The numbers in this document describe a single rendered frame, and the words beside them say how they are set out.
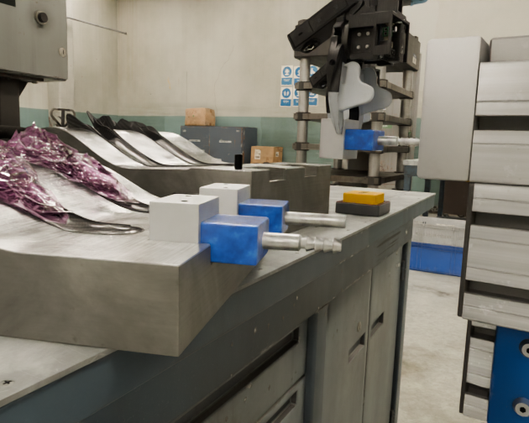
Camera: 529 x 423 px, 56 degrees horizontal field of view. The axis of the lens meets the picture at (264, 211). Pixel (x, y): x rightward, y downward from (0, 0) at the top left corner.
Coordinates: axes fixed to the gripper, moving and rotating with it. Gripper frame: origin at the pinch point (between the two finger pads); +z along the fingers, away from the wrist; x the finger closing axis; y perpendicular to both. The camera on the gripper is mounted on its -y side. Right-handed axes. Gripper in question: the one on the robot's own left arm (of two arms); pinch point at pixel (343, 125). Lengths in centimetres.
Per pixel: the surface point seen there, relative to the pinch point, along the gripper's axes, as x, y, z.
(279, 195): -10.4, -3.8, 9.3
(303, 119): 359, -206, -18
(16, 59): 7, -93, -16
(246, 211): -28.7, 4.1, 8.7
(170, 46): 589, -604, -153
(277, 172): -8.3, -5.5, 6.6
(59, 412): -49, 7, 17
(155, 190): -19.0, -17.3, 9.3
